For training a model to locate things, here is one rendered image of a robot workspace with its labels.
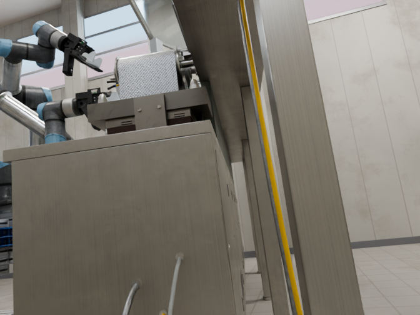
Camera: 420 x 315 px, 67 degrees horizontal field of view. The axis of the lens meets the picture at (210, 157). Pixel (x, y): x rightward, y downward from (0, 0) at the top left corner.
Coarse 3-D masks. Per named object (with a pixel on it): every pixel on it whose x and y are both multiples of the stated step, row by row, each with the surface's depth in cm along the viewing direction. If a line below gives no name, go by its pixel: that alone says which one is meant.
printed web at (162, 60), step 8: (136, 56) 130; (144, 56) 129; (152, 56) 128; (160, 56) 128; (168, 56) 127; (120, 64) 129; (128, 64) 128; (136, 64) 128; (144, 64) 128; (152, 64) 127; (160, 64) 127; (168, 64) 126; (120, 72) 128; (128, 72) 128; (136, 72) 127; (144, 72) 127
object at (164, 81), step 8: (152, 72) 127; (160, 72) 126; (168, 72) 126; (176, 72) 126; (120, 80) 127; (128, 80) 127; (136, 80) 127; (144, 80) 126; (152, 80) 126; (160, 80) 126; (168, 80) 125; (176, 80) 125; (120, 88) 127; (128, 88) 127; (136, 88) 126; (144, 88) 126; (152, 88) 125; (160, 88) 125; (168, 88) 125; (176, 88) 124; (120, 96) 126; (128, 96) 126; (136, 96) 126
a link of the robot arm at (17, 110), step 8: (0, 88) 135; (0, 96) 134; (8, 96) 136; (0, 104) 134; (8, 104) 135; (16, 104) 136; (8, 112) 135; (16, 112) 135; (24, 112) 135; (32, 112) 137; (16, 120) 136; (24, 120) 135; (32, 120) 135; (40, 120) 136; (32, 128) 135; (40, 128) 135; (40, 136) 137
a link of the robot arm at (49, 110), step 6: (48, 102) 126; (54, 102) 126; (60, 102) 125; (42, 108) 125; (48, 108) 125; (54, 108) 125; (60, 108) 125; (42, 114) 125; (48, 114) 124; (54, 114) 125; (60, 114) 126; (42, 120) 128
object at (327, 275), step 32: (256, 0) 45; (288, 0) 43; (288, 32) 42; (288, 64) 41; (288, 96) 41; (320, 96) 40; (256, 128) 132; (288, 128) 40; (320, 128) 40; (256, 160) 130; (288, 160) 39; (320, 160) 39; (256, 192) 128; (288, 192) 40; (320, 192) 38; (256, 224) 228; (320, 224) 38; (256, 256) 313; (320, 256) 37; (352, 256) 37; (320, 288) 37; (352, 288) 36
